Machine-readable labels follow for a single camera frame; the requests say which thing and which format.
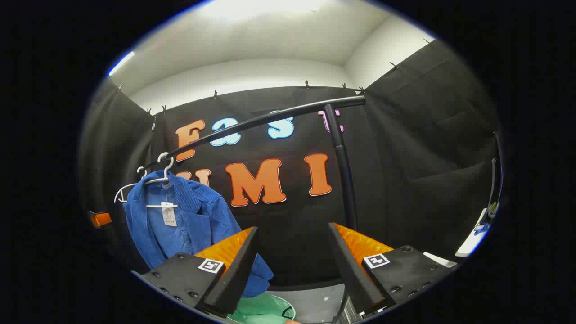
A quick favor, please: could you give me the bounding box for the black backdrop cloth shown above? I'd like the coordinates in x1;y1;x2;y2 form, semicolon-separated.
79;38;502;288

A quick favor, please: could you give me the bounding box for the blue corduroy jacket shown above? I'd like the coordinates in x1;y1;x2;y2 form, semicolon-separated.
122;170;274;298

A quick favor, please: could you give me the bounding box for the white paper tag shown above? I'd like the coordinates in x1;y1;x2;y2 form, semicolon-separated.
161;202;178;227

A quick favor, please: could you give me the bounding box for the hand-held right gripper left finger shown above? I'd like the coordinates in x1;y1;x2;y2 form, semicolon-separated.
132;226;259;318

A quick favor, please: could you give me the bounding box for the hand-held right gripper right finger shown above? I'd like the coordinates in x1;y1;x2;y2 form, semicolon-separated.
328;222;456;321

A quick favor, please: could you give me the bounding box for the green laundry hamper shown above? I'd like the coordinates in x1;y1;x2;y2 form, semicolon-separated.
225;292;297;324

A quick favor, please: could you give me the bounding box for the white clothes hanger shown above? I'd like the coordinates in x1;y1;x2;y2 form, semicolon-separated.
135;152;179;208
114;166;148;204

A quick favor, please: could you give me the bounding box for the black clothes rack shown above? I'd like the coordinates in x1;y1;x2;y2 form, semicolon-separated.
143;95;366;231

